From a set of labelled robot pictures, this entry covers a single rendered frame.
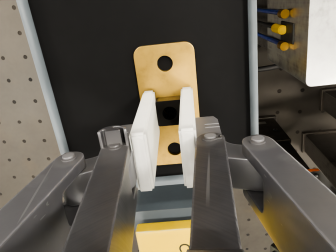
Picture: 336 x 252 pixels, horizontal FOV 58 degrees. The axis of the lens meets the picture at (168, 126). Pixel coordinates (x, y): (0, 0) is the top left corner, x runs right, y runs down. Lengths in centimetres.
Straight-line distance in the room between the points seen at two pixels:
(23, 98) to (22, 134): 9
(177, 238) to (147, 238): 2
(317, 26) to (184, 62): 11
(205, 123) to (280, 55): 19
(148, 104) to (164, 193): 14
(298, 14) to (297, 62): 4
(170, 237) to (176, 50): 15
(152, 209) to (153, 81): 12
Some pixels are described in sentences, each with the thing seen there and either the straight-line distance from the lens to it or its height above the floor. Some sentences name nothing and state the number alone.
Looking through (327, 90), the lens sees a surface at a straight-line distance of 74.
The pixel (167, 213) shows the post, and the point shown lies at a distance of 27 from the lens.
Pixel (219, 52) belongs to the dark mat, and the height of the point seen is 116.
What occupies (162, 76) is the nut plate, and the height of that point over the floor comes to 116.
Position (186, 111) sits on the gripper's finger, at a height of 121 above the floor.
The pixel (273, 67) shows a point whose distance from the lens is 37.
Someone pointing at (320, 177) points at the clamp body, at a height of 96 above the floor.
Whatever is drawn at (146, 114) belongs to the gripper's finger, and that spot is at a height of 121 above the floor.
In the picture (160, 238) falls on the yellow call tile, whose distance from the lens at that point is 26.
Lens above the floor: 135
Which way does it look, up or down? 68 degrees down
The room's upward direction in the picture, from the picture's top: 175 degrees counter-clockwise
